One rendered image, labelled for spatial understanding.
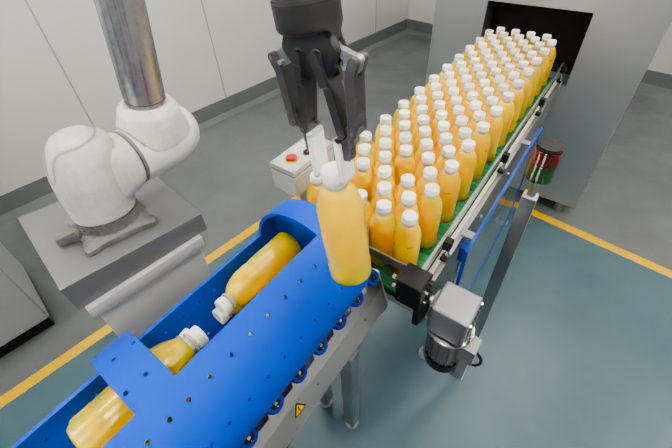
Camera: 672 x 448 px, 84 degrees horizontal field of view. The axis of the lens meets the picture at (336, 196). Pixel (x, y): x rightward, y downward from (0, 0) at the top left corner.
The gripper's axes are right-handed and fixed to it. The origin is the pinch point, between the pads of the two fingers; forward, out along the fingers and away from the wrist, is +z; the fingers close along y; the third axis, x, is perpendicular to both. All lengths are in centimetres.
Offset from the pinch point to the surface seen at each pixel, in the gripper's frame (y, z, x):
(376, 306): -9, 60, 18
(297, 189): -43, 39, 31
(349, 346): -9, 61, 5
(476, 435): 19, 151, 39
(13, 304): -176, 99, -42
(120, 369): -19.5, 23.2, -32.5
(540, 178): 20, 32, 54
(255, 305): -11.4, 25.3, -12.9
